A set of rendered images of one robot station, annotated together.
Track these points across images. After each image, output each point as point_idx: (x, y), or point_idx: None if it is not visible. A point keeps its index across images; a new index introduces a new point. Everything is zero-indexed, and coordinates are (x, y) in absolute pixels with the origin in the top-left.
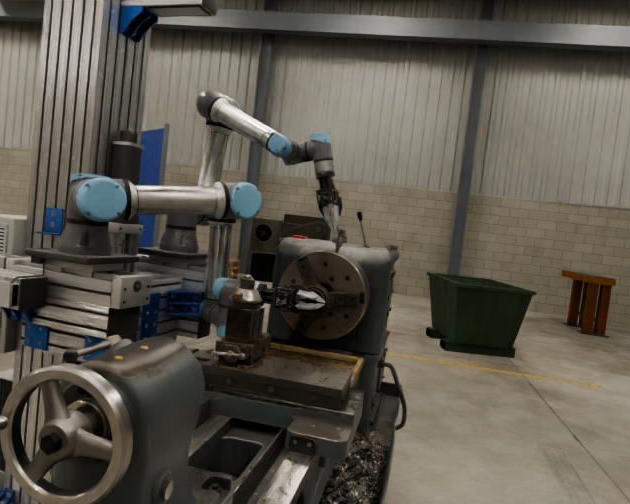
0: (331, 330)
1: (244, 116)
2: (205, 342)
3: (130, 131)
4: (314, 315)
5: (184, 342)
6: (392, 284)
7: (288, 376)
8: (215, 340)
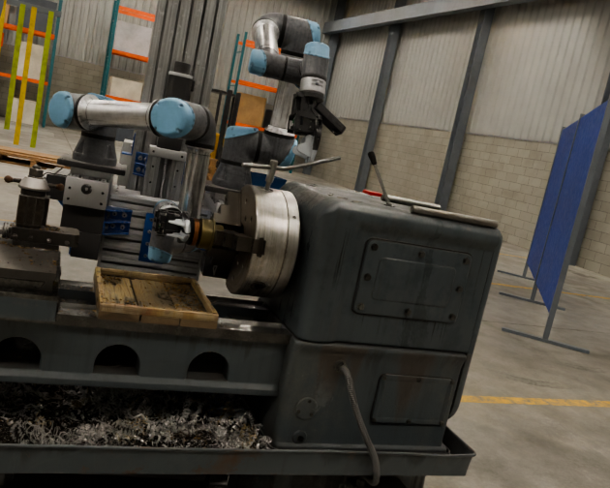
0: (234, 282)
1: (260, 35)
2: (557, 389)
3: (177, 61)
4: (225, 259)
5: (527, 379)
6: (442, 274)
7: None
8: (576, 393)
